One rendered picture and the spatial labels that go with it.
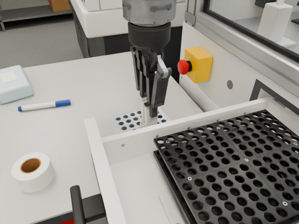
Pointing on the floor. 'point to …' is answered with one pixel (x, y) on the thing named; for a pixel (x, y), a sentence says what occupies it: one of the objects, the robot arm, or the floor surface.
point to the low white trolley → (69, 131)
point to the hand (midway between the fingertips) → (149, 111)
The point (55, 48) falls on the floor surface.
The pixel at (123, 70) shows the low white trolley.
